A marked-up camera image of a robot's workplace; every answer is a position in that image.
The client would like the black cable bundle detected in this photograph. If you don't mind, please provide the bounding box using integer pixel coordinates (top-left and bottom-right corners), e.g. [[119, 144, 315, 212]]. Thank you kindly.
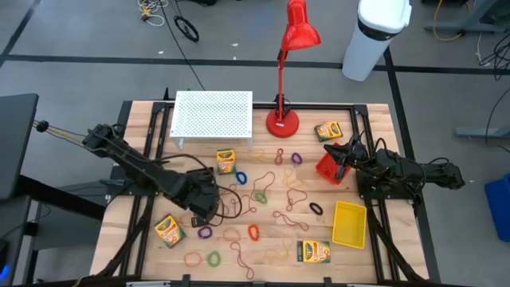
[[477, 31, 510, 82]]

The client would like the black desk frame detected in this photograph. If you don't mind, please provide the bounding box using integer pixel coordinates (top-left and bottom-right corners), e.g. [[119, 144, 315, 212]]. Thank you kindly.
[[0, 174, 107, 287]]

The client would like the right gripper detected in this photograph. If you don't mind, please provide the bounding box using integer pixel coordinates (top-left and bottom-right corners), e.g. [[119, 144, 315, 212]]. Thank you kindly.
[[323, 135, 367, 180]]

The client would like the white perforated shelf riser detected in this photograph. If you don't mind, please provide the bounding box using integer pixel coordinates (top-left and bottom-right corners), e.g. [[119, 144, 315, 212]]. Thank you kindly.
[[170, 90, 254, 151]]

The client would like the yellow plastic basket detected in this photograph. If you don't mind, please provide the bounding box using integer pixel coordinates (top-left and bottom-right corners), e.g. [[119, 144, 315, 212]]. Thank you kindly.
[[331, 200, 368, 250]]

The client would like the black coiled floor cable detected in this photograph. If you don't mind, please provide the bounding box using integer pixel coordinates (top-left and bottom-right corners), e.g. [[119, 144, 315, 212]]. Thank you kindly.
[[173, 14, 200, 43]]

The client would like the arm supply cable with knob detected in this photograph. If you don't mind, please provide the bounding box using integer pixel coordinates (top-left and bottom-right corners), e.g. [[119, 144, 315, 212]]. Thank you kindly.
[[32, 119, 87, 145]]

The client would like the yellow floor cable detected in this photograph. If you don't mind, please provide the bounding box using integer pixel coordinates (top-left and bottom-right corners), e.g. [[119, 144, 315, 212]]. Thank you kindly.
[[432, 0, 465, 42]]

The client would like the red desk lamp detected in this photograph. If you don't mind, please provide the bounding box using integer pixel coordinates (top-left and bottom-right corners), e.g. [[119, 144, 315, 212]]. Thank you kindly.
[[265, 0, 322, 139]]

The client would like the grey desk foot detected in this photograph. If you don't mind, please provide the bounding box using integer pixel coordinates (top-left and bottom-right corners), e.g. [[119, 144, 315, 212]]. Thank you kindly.
[[455, 124, 510, 140]]

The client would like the blue storage bin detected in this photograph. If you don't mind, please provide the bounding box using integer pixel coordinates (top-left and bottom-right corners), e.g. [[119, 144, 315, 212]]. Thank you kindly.
[[484, 172, 510, 243]]

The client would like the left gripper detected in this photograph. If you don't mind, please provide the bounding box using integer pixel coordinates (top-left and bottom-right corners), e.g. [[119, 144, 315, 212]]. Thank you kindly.
[[175, 170, 213, 229]]

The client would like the red plastic basket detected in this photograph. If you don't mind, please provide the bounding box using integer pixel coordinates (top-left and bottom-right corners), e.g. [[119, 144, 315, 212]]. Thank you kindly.
[[315, 142, 352, 186]]

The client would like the white and yellow cable bundle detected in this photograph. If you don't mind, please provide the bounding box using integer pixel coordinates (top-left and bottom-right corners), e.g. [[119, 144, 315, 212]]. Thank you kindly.
[[137, 0, 171, 28]]

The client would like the grey desk leg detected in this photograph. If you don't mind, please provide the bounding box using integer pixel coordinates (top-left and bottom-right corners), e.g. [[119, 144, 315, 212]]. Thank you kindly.
[[423, 0, 510, 35]]

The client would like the white trash bin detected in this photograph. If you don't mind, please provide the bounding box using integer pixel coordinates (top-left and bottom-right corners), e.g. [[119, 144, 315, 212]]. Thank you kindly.
[[341, 0, 413, 82]]

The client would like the Crayola crayon box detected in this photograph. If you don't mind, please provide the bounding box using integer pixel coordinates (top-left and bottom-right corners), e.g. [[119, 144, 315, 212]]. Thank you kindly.
[[154, 213, 187, 250], [296, 239, 332, 264], [216, 148, 237, 175], [313, 120, 344, 144]]

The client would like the long black floor cable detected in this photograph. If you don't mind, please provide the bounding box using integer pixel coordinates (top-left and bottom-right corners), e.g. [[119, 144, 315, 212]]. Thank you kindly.
[[158, 0, 206, 92]]

